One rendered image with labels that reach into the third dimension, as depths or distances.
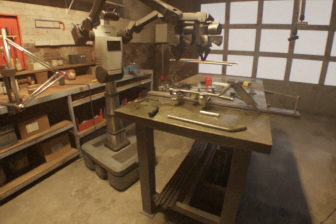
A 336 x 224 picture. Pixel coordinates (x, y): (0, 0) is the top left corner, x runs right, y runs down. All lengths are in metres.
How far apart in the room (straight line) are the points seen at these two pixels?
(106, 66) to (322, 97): 3.98
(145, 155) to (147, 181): 0.22
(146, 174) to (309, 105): 3.72
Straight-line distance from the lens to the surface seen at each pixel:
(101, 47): 1.46
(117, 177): 1.59
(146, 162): 1.14
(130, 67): 2.48
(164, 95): 1.11
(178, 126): 0.76
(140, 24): 1.53
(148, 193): 1.33
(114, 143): 1.73
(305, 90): 4.19
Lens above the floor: 1.21
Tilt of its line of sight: 17 degrees down
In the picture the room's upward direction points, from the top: straight up
